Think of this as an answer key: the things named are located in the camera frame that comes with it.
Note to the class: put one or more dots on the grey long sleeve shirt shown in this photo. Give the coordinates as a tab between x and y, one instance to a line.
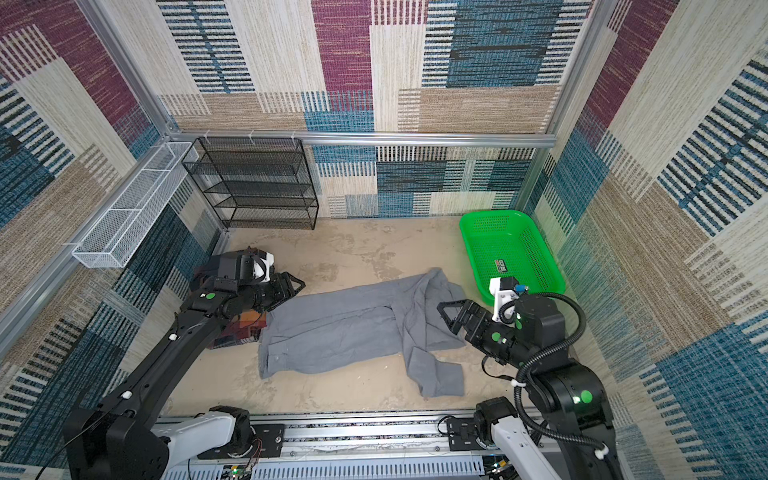
318	333

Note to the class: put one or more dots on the black wire shelf rack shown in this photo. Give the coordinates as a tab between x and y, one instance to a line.
255	183

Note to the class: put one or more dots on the green plastic basket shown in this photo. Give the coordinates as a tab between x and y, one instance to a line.
507	243

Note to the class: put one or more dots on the folded plaid flannel shirt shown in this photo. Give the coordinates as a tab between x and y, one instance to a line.
246	328

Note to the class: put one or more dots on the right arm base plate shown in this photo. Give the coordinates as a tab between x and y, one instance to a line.
465	434

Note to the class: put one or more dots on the aluminium back rail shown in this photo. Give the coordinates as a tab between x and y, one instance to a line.
536	141

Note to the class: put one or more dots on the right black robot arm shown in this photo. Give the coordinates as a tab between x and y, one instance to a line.
553	395

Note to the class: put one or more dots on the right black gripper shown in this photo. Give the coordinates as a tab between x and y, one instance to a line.
481	316

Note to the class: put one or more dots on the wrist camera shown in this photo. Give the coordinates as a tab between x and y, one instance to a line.
263	266
505	292

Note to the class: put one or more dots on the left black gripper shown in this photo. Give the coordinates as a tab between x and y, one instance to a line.
284	289

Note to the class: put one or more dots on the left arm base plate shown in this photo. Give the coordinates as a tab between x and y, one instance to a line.
266	442

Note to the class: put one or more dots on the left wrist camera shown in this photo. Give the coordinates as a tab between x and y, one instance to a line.
263	266

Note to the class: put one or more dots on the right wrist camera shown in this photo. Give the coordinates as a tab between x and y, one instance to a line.
505	292

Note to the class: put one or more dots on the white wire mesh tray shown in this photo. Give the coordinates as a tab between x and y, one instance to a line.
113	240

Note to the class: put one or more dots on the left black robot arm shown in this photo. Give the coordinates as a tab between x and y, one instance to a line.
119	439

